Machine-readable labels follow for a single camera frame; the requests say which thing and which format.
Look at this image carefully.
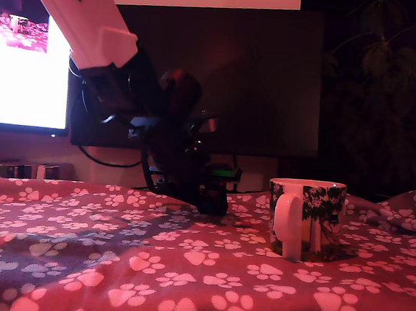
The green box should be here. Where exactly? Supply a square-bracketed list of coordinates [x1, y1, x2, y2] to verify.
[0, 163, 18, 180]

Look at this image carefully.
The large house plant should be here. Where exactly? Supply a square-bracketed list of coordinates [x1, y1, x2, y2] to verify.
[313, 0, 416, 201]

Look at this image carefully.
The paw print cloth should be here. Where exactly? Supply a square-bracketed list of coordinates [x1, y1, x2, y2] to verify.
[0, 157, 416, 311]

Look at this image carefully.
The leaf print coffee mug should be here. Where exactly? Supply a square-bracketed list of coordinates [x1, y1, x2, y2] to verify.
[262, 177, 348, 266]

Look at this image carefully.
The lit computer monitor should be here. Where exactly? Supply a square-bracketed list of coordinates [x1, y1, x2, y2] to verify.
[0, 0, 80, 139]

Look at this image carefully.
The dark slim book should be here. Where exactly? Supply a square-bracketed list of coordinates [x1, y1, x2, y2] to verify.
[14, 164, 37, 181]
[44, 163, 75, 182]

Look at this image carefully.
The dark computer monitor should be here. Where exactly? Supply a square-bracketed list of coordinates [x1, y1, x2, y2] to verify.
[70, 0, 330, 165]

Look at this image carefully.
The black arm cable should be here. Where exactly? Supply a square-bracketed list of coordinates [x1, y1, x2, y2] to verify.
[138, 146, 161, 192]
[74, 144, 147, 170]

